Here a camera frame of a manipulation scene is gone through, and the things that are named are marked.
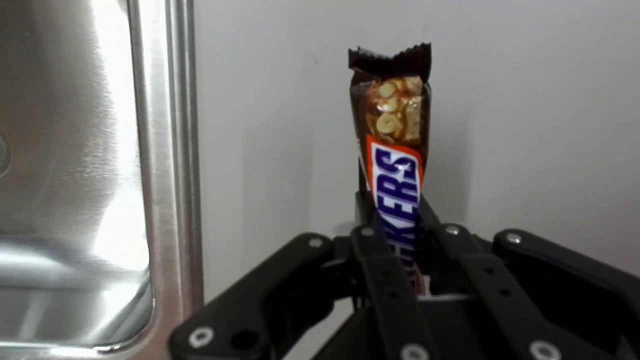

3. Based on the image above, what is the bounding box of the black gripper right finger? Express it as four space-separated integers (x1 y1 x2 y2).
418 200 640 360

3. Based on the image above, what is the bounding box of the stainless steel sink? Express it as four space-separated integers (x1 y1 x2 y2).
0 0 204 360

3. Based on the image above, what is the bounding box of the Snickers chocolate bar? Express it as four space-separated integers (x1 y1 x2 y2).
347 43 432 295

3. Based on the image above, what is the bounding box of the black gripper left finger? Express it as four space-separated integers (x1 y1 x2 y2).
168 227 433 360

